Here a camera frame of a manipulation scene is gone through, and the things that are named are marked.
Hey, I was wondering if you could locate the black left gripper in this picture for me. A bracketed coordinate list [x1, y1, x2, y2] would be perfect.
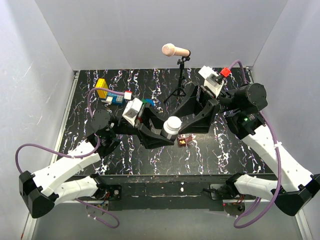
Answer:
[112, 104, 178, 148]

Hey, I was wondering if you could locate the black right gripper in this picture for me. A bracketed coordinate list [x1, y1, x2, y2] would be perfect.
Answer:
[168, 81, 239, 134]

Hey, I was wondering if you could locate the white pill bottle blue label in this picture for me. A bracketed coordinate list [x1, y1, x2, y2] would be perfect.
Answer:
[160, 116, 182, 141]

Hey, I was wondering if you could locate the brown weekly pill organizer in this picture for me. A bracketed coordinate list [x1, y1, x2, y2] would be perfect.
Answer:
[177, 134, 194, 148]

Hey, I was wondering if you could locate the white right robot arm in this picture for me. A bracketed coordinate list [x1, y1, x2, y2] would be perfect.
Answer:
[173, 83, 320, 216]

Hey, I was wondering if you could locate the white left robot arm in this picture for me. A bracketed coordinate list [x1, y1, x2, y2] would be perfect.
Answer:
[18, 99, 181, 219]

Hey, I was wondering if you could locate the black microphone tripod stand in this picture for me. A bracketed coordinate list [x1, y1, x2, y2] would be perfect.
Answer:
[163, 56, 190, 104]

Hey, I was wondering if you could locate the light blue toy brick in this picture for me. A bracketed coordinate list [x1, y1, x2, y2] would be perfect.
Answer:
[101, 92, 125, 106]

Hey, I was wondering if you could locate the yellow toy brick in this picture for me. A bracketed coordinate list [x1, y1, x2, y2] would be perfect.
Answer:
[95, 78, 108, 99]

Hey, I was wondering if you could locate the pink microphone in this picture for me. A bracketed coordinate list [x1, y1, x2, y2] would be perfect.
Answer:
[161, 43, 191, 57]

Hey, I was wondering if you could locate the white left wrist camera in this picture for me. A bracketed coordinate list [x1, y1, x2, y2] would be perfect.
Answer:
[122, 91, 143, 127]

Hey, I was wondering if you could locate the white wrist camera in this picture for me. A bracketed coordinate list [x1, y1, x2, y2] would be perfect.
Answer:
[122, 91, 143, 127]
[198, 65, 226, 97]

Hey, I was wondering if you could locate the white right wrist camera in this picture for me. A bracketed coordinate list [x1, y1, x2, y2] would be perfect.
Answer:
[198, 65, 226, 97]

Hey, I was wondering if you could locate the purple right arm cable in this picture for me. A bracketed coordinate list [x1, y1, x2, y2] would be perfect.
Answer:
[228, 59, 283, 230]

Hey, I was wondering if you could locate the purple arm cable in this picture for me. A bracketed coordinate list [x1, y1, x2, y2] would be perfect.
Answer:
[228, 59, 283, 230]
[14, 87, 133, 230]

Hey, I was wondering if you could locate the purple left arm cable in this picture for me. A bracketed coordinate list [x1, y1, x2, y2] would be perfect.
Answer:
[14, 87, 133, 230]

